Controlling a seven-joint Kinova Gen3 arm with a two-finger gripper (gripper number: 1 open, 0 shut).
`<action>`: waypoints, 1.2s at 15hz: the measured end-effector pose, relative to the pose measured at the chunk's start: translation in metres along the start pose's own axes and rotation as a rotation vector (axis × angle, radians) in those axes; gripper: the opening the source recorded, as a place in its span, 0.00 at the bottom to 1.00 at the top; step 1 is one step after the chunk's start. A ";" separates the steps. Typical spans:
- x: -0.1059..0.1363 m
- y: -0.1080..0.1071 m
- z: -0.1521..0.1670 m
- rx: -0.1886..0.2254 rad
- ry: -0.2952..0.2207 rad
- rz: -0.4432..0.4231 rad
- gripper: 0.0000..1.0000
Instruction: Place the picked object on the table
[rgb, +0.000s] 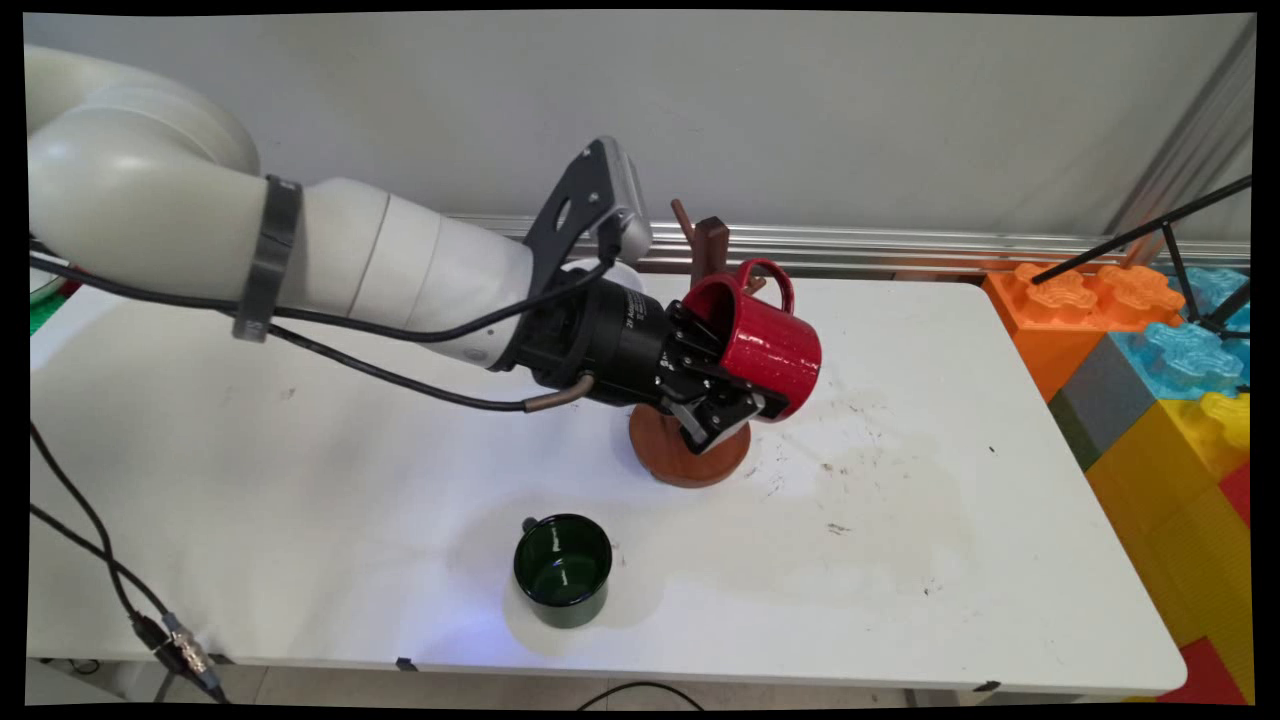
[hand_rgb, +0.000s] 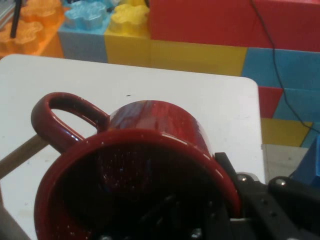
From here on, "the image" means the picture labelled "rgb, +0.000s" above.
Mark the light blue giant toy brick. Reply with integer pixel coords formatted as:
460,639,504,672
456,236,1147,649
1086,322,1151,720
1107,267,1252,403

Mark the black hanging cable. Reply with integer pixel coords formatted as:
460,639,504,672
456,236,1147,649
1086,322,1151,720
27,422,216,691
27,502,231,705

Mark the black tripod stand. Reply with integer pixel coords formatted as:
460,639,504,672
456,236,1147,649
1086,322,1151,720
1029,176,1254,343

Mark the red enamel mug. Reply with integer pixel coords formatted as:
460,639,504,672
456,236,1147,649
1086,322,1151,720
681,257,824,424

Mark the black strap on arm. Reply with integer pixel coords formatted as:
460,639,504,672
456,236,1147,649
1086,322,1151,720
232,174,304,344

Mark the red giant toy brick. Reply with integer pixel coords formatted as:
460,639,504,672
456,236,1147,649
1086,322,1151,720
1158,637,1248,707
1216,460,1254,529

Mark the blue bowl white inside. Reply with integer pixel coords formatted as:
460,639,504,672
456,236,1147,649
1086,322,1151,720
561,257,648,297

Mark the aluminium rail along wall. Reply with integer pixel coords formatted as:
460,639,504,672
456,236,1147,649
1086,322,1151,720
445,212,1252,278

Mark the black camera cable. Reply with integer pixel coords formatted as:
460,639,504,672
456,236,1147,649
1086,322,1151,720
28,215,623,345

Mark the slanted aluminium profile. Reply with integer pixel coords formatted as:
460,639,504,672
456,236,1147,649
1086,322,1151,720
1104,18,1257,241

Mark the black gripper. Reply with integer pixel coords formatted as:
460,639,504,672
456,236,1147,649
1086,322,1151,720
514,277,793,457

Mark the yellow giant toy brick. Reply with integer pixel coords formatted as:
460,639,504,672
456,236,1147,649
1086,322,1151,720
1084,391,1254,703

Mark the orange giant toy brick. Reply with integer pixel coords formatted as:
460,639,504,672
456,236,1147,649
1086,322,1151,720
981,262,1187,403

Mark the black floor cable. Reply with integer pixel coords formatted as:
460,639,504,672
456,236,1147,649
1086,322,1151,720
574,681,707,712

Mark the brown wooden mug tree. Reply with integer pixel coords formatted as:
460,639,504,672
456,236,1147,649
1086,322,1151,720
627,198,769,490

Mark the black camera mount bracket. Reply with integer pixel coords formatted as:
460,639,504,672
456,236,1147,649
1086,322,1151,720
523,139,623,303

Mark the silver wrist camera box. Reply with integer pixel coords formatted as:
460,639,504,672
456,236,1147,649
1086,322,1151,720
599,136,655,267

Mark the black cable with brown plug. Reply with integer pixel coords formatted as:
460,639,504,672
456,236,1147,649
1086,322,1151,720
266,322,598,414

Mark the dark green enamel mug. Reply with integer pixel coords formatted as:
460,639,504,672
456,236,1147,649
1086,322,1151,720
512,513,614,630

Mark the grey giant toy brick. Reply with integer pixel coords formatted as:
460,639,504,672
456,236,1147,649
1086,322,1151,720
1047,334,1160,473

